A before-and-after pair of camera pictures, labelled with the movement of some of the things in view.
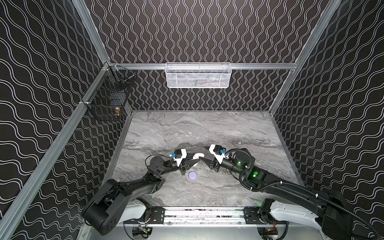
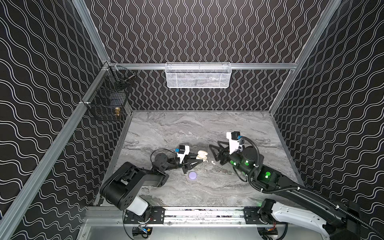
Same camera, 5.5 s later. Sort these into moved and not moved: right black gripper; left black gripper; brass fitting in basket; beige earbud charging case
Moved: right black gripper
Not moved: left black gripper; brass fitting in basket; beige earbud charging case
